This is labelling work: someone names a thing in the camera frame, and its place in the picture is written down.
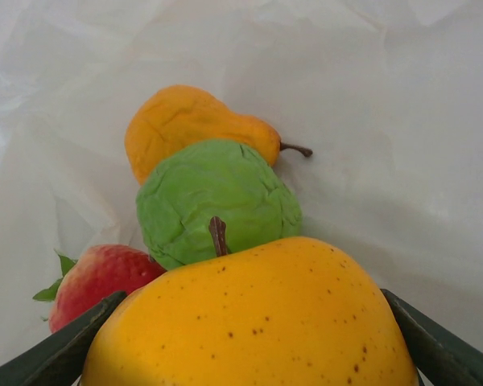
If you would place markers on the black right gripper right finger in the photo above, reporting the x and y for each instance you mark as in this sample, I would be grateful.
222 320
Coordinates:
455 350

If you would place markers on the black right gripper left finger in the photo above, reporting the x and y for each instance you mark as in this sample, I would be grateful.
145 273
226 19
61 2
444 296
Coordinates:
44 358

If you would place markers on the pale red strawberry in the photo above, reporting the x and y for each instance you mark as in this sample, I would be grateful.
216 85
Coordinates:
100 273

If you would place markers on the yellow speckled apple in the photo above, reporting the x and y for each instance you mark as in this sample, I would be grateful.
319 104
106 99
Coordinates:
249 321

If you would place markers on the green apple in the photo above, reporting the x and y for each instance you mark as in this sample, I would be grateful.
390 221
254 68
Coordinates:
209 189

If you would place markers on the white plastic bag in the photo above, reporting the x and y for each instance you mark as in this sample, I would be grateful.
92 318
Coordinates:
386 100

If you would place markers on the orange pear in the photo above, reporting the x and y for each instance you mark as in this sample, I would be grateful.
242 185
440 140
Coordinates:
177 120

